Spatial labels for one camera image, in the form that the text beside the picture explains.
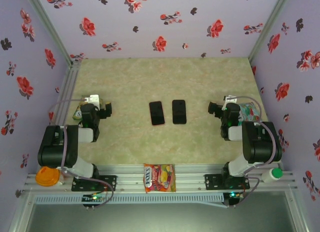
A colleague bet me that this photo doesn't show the black phone case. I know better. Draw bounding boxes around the black phone case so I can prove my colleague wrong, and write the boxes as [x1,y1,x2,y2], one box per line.
[171,99,188,125]

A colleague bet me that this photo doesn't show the black smartphone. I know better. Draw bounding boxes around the black smartphone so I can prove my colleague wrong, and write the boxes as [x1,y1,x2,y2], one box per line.
[149,101,166,126]

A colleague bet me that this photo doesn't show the teal Fox's candy bag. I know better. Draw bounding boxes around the teal Fox's candy bag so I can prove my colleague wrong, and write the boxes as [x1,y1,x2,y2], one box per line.
[238,102,263,122]

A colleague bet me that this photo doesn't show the white bottle green cap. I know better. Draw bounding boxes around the white bottle green cap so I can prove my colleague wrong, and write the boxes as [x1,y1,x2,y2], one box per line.
[261,167,284,184]

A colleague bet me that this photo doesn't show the orange lid plastic container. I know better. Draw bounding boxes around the orange lid plastic container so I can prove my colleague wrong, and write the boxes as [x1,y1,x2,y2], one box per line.
[35,166,66,187]

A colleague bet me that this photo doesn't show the red Fox's candy bag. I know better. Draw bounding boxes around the red Fox's candy bag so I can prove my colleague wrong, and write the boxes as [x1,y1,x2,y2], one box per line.
[143,163,177,193]

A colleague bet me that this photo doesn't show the grey metal panel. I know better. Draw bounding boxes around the grey metal panel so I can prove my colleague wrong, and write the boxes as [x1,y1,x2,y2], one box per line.
[26,203,297,232]

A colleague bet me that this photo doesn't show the grey right arm cable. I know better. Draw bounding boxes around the grey right arm cable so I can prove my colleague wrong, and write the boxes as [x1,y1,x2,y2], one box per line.
[226,95,283,208]

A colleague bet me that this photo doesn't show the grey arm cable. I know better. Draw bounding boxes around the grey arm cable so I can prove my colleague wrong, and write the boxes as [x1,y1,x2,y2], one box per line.
[49,98,113,208]
[226,95,283,208]

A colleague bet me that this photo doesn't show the aluminium side rail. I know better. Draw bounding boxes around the aluminium side rail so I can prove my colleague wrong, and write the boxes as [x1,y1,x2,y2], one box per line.
[43,61,81,160]

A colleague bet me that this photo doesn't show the long aluminium mounting rail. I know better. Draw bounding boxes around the long aluminium mounting rail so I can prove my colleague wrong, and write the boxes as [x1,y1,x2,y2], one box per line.
[23,163,300,193]

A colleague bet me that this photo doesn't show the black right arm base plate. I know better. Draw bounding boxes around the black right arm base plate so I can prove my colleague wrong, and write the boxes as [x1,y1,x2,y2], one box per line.
[204,173,251,191]

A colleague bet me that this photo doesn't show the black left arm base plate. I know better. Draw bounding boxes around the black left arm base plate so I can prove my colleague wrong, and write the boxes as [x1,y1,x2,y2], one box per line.
[71,175,118,192]

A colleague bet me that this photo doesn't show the grey left arm cable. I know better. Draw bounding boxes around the grey left arm cable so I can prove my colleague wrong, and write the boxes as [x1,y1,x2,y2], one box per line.
[49,98,113,208]

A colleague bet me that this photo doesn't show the white slotted cable duct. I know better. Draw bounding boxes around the white slotted cable duct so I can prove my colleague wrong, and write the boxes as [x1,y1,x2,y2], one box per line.
[33,193,225,205]

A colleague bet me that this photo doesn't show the aluminium corner post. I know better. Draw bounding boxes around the aluminium corner post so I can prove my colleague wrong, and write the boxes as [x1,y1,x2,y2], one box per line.
[248,0,293,64]
[22,0,75,65]

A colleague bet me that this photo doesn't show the aluminium frame beam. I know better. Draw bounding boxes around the aluminium frame beam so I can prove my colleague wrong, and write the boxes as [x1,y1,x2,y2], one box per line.
[8,189,36,232]
[284,189,313,232]

